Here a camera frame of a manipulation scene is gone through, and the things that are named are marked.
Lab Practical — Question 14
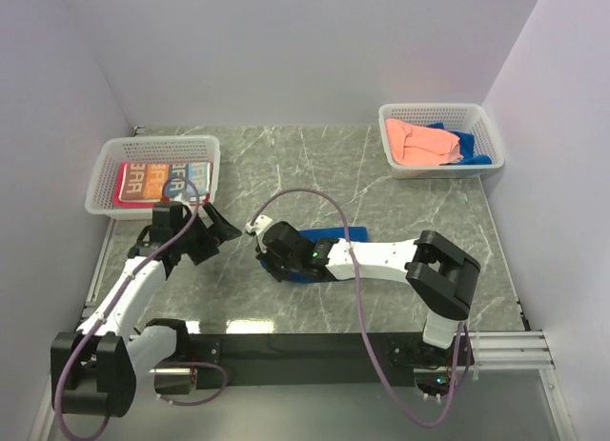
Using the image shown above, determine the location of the pink red towel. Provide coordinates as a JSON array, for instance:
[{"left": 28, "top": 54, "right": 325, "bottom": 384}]
[{"left": 112, "top": 163, "right": 211, "bottom": 209}]

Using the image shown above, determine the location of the white basket with towels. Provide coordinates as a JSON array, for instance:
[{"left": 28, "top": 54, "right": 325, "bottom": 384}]
[{"left": 378, "top": 103, "right": 504, "bottom": 179}]

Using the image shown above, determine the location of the blue towel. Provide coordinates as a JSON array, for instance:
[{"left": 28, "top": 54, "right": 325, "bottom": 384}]
[
  {"left": 425, "top": 122, "right": 492, "bottom": 166},
  {"left": 259, "top": 225, "right": 371, "bottom": 286}
]

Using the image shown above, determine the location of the aluminium rail frame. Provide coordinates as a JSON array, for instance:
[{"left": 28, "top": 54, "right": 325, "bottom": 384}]
[{"left": 28, "top": 330, "right": 580, "bottom": 441}]

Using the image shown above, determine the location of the empty white plastic basket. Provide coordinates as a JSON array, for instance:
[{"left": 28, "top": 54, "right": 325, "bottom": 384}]
[{"left": 85, "top": 135, "right": 220, "bottom": 220}]

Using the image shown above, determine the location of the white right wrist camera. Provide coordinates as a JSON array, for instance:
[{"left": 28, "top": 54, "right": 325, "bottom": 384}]
[{"left": 245, "top": 214, "right": 274, "bottom": 252}]

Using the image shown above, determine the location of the peach orange towel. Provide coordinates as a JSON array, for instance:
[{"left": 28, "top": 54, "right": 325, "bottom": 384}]
[{"left": 385, "top": 119, "right": 461, "bottom": 166}]

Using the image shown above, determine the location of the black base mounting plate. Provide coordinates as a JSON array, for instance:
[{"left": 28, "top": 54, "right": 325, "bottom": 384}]
[{"left": 186, "top": 332, "right": 454, "bottom": 387}]

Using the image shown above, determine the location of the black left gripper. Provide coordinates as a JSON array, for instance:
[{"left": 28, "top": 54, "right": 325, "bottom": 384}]
[{"left": 174, "top": 202, "right": 241, "bottom": 265}]

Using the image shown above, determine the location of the beige patterned towel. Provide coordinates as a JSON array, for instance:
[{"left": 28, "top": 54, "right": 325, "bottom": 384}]
[{"left": 117, "top": 161, "right": 214, "bottom": 205}]

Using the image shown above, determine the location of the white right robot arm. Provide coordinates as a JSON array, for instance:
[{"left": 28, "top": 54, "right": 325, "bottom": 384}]
[{"left": 246, "top": 216, "right": 480, "bottom": 364}]

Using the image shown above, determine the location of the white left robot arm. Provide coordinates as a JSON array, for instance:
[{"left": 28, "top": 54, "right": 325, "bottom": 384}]
[{"left": 51, "top": 201, "right": 241, "bottom": 417}]

